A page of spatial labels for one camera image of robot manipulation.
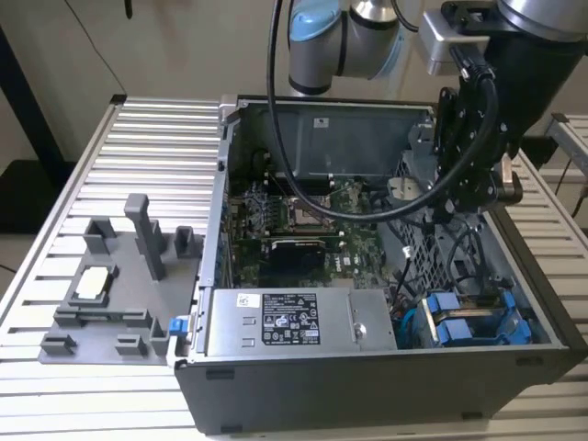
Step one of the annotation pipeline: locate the hard disk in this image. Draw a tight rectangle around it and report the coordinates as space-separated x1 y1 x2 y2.
415 288 534 353

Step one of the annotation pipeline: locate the grey metal disk bay cage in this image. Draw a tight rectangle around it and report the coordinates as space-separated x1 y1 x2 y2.
379 151 509 298

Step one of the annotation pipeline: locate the green Dell motherboard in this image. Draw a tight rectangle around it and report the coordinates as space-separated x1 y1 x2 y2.
224 176 396 291

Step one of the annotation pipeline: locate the CPU socket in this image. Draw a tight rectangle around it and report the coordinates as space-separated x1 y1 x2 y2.
287 197 334 229

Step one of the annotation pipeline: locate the black graphics card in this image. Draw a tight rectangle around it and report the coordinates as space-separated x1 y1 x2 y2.
262 234 344 279

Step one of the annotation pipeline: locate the open black PC case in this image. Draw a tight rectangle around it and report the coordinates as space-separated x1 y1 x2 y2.
174 94 588 435

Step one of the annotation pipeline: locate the silver power supply unit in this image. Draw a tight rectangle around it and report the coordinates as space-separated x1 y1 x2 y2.
204 288 399 357

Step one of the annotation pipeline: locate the grey parts rack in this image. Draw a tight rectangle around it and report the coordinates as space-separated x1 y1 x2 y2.
39 192 206 368

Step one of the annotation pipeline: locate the silver CPU chip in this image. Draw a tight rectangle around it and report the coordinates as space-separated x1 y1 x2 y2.
74 266 112 299

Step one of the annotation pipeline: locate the grey metal side frame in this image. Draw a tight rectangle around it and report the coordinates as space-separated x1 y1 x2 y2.
541 112 588 187

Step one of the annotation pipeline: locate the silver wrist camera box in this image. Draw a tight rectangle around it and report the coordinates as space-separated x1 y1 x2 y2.
421 8 492 77

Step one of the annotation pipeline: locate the thin black disk wire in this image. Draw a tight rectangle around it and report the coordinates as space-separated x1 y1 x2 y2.
446 222 488 300

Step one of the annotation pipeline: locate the black wire white connector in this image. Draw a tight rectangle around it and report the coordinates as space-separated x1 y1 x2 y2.
392 243 417 298

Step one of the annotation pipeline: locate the yellow red black wire bundle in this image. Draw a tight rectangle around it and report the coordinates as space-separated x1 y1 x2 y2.
388 275 417 319

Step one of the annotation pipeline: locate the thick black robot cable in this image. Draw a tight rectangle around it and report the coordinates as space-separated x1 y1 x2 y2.
266 0 502 224

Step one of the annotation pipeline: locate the blue data wire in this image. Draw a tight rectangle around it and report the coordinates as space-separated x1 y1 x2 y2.
396 305 420 349

